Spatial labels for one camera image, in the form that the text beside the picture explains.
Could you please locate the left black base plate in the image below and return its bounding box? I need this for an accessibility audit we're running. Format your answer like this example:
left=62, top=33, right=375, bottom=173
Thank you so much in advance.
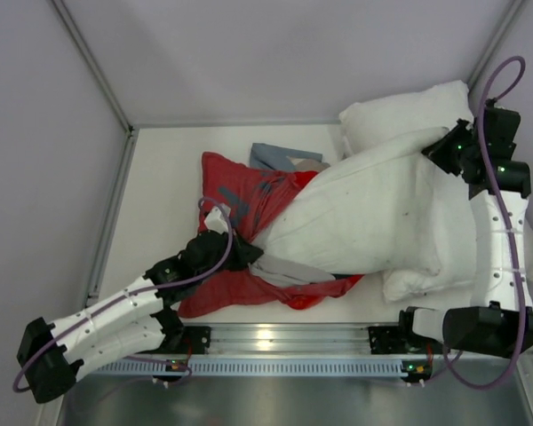
left=175, top=326, right=211, bottom=355

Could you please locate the blue grey pillowcase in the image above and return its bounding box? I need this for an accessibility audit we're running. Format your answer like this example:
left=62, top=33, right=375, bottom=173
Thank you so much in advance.
left=249, top=143, right=323, bottom=172

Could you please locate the white slotted cable duct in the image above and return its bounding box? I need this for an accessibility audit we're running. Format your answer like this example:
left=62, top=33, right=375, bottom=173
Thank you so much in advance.
left=88, top=358, right=432, bottom=378

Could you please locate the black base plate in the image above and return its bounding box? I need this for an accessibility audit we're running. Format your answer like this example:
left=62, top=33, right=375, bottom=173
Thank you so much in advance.
left=368, top=326, right=427, bottom=355
left=175, top=326, right=211, bottom=355

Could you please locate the right aluminium corner post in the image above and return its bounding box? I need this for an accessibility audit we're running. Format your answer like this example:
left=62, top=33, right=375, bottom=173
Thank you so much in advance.
left=466, top=0, right=529, bottom=91

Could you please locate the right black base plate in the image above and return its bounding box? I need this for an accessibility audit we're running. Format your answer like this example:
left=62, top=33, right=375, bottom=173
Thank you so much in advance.
left=368, top=326, right=427, bottom=355

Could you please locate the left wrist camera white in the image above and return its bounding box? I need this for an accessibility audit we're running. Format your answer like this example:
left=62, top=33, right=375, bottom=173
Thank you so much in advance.
left=203, top=203, right=231, bottom=234

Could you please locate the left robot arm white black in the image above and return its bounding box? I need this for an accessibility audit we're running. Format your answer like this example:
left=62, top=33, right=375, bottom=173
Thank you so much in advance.
left=17, top=231, right=263, bottom=404

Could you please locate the aluminium mounting rail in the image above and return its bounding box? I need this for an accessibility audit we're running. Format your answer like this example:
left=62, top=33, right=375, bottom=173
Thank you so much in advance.
left=187, top=323, right=442, bottom=357

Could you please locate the red pillowcase with grey print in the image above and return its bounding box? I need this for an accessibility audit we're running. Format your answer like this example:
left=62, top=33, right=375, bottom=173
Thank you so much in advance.
left=179, top=152, right=362, bottom=319

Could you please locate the left aluminium corner post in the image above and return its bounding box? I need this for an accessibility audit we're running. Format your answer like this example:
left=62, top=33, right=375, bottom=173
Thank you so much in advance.
left=48, top=0, right=134, bottom=136

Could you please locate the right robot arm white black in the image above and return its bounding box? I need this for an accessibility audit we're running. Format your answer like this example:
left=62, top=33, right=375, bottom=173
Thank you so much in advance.
left=399, top=99, right=533, bottom=359

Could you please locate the beige grey pillowcase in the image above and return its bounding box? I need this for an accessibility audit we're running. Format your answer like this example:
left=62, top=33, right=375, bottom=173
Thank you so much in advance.
left=294, top=159, right=330, bottom=173

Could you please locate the aluminium corner post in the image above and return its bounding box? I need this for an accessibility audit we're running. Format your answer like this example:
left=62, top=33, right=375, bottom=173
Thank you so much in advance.
left=48, top=0, right=134, bottom=136
left=466, top=0, right=529, bottom=91

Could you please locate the white bare pillow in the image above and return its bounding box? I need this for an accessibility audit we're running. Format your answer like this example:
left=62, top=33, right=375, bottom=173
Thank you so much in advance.
left=338, top=79, right=533, bottom=304

